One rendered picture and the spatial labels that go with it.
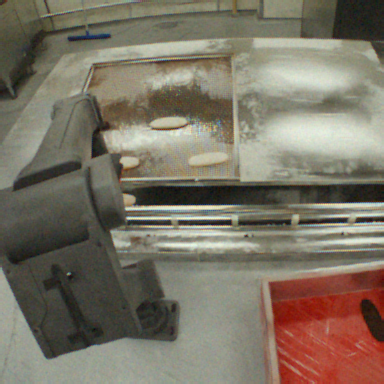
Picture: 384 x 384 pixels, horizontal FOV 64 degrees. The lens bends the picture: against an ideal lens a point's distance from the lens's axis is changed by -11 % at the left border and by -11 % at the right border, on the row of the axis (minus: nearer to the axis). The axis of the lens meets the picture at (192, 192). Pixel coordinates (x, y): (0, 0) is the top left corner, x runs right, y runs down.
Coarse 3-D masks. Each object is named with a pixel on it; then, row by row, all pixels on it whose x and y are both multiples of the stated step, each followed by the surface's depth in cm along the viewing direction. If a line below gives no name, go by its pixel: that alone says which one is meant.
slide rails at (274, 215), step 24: (144, 216) 82; (168, 216) 81; (192, 216) 80; (216, 216) 80; (240, 216) 79; (264, 216) 78; (288, 216) 77; (312, 216) 77; (336, 216) 76; (360, 216) 75
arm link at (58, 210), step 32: (32, 192) 22; (64, 192) 21; (0, 224) 20; (32, 224) 21; (64, 224) 21; (96, 224) 21; (0, 256) 20; (32, 256) 21; (64, 256) 21; (96, 256) 21; (32, 288) 21; (64, 288) 22; (96, 288) 22; (128, 288) 34; (160, 288) 54; (32, 320) 21; (64, 320) 22; (96, 320) 22; (128, 320) 22; (64, 352) 22
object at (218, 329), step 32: (0, 288) 75; (192, 288) 71; (224, 288) 71; (256, 288) 70; (0, 320) 69; (192, 320) 67; (224, 320) 66; (256, 320) 65; (0, 352) 64; (32, 352) 64; (96, 352) 63; (128, 352) 63; (160, 352) 63; (192, 352) 62; (224, 352) 61; (256, 352) 61
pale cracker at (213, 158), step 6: (198, 156) 85; (204, 156) 85; (210, 156) 85; (216, 156) 84; (222, 156) 84; (192, 162) 85; (198, 162) 84; (204, 162) 84; (210, 162) 84; (216, 162) 84; (222, 162) 84
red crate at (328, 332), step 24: (288, 312) 65; (312, 312) 64; (336, 312) 63; (360, 312) 62; (288, 336) 62; (312, 336) 61; (336, 336) 60; (360, 336) 59; (288, 360) 58; (312, 360) 58; (336, 360) 57; (360, 360) 56
